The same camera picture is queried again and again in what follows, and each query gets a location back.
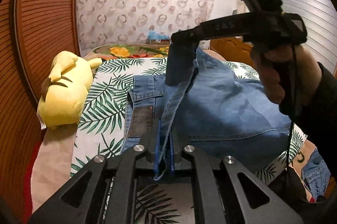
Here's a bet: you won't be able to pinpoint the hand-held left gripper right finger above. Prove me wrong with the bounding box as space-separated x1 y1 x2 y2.
168 133 312 224

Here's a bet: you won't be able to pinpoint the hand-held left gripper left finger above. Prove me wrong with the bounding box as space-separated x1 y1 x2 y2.
28 120 162 224

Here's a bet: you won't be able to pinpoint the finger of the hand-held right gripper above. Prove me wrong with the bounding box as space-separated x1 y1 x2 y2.
165 13 254 86

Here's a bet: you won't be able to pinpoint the blue denim pants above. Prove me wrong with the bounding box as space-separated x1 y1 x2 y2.
120 48 294 181

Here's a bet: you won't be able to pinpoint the person's right forearm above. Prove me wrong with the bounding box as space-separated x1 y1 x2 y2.
278 62 337 152

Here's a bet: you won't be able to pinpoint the person's right hand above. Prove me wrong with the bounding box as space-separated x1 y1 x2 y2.
250 41 321 106

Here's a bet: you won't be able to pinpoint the brown cardboard box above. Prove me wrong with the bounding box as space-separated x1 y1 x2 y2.
147 38 170 45

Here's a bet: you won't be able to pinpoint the blue cloth bundle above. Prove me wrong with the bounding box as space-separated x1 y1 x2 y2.
147 30 170 41

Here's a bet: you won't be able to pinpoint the wooden side cabinet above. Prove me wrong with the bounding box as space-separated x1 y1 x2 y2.
210 37 255 67

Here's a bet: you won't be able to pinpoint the grey window blind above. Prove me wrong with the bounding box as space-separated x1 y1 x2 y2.
269 0 337 78

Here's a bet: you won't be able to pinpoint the leaf print bed sheet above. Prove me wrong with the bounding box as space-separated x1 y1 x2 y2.
70 57 308 224

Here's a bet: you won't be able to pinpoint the floral blanket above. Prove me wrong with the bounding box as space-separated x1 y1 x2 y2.
31 44 330 214

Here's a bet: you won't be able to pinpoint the yellow plush toy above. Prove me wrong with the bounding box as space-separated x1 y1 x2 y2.
37 50 103 130

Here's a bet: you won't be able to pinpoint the blue denim garment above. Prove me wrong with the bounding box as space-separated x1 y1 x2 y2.
301 148 331 196

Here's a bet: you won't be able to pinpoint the wooden slatted wardrobe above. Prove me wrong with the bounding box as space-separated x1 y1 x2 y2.
0 0 85 214

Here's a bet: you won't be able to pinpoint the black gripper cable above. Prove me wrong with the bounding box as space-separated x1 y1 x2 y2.
285 44 299 177

